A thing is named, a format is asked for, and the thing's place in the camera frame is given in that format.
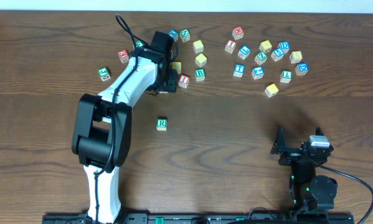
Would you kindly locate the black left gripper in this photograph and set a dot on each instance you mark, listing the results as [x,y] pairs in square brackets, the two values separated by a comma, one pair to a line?
[171,82]

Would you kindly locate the blue 2 block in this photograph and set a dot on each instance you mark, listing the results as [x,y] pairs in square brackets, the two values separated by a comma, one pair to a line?
[257,73]

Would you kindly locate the yellow block lower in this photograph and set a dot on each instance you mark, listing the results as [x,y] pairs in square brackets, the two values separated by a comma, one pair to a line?
[201,60]

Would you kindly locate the red I block left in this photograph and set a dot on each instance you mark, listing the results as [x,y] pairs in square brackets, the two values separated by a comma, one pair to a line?
[183,81]

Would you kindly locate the blue d block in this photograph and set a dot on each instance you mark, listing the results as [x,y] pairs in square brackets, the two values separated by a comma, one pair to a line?
[302,69]
[284,46]

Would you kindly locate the yellow block soccer side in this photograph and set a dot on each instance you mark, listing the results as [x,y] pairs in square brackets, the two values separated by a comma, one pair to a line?
[265,46]

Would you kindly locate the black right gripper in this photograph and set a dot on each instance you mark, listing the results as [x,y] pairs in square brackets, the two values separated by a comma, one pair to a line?
[294,154]

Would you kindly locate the green Z block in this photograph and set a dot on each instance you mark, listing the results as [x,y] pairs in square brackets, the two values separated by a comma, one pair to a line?
[261,58]

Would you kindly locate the yellow K block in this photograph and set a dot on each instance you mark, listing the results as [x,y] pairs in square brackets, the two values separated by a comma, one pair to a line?
[271,90]

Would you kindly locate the green 7 block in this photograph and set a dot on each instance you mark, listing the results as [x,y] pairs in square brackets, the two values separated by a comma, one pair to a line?
[286,76]

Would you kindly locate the blue D block right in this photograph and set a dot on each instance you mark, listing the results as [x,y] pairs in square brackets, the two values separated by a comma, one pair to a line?
[302,69]

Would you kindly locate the blue L block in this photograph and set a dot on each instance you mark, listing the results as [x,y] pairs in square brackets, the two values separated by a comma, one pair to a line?
[244,52]

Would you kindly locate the red i block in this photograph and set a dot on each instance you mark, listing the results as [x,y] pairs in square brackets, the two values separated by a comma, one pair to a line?
[183,81]
[230,46]

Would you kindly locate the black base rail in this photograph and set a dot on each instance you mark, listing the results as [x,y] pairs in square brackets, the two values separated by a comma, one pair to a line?
[143,218]

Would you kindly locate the blue 5 block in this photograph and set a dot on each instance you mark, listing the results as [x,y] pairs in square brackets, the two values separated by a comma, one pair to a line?
[277,54]

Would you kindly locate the green N block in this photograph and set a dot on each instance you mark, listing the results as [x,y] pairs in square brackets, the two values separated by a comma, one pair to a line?
[185,35]

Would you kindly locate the red block top right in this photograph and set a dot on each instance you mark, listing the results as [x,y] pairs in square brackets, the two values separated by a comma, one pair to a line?
[237,33]

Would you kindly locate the blue X block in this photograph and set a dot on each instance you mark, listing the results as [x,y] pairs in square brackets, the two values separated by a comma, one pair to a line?
[174,34]

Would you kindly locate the green B block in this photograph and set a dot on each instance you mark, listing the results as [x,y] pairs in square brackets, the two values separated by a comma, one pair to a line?
[200,74]

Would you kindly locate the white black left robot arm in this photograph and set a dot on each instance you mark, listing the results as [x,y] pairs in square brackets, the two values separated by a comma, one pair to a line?
[102,133]

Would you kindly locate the green F block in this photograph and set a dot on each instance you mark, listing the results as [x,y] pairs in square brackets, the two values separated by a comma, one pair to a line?
[139,44]

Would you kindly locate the yellow 8 block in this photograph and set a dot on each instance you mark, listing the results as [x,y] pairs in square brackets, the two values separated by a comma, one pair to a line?
[296,57]

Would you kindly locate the green R block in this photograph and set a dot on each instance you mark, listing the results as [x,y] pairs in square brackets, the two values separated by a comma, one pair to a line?
[161,124]

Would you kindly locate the red I block right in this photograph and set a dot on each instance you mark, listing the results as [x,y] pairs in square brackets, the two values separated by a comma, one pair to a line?
[230,46]

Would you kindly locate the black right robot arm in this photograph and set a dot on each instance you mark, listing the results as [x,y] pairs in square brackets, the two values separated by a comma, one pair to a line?
[311,192]

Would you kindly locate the blue D block upper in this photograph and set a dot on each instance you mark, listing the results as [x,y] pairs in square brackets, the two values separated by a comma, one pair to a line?
[284,46]

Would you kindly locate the red G block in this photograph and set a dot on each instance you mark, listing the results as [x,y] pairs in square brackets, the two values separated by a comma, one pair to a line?
[123,55]

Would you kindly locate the green J block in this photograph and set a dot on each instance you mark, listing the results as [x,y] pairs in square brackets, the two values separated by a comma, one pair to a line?
[104,74]

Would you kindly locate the yellow block upper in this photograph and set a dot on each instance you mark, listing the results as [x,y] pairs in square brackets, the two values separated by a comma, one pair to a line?
[198,46]

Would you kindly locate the yellow O block middle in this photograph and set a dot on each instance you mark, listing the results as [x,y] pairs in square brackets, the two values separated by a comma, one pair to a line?
[178,67]

